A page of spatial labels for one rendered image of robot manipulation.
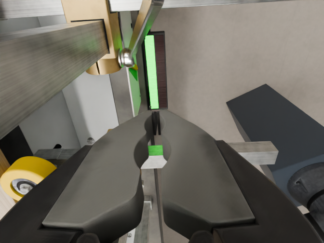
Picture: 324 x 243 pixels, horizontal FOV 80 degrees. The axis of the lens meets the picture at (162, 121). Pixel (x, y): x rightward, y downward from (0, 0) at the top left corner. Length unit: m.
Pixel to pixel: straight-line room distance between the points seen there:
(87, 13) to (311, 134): 0.85
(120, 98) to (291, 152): 0.66
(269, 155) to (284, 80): 1.02
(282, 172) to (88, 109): 0.69
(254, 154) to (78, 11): 0.33
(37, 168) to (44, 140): 0.17
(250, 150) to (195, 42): 0.85
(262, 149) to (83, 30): 0.32
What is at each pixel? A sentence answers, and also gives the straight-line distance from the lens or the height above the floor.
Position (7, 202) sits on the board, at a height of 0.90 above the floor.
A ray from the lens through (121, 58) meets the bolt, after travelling 0.27.
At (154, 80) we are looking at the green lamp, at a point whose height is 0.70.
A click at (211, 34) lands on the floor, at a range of 1.15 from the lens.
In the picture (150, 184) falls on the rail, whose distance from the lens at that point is 0.63.
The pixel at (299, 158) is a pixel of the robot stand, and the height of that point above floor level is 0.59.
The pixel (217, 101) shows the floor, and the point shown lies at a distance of 1.27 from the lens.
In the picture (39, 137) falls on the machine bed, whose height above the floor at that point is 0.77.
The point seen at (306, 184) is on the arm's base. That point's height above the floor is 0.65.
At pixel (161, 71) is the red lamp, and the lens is 0.43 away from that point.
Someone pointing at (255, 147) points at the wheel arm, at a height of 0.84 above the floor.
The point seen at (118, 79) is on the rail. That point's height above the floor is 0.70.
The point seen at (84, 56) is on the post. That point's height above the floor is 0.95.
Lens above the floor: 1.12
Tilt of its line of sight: 60 degrees down
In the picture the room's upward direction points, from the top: 179 degrees counter-clockwise
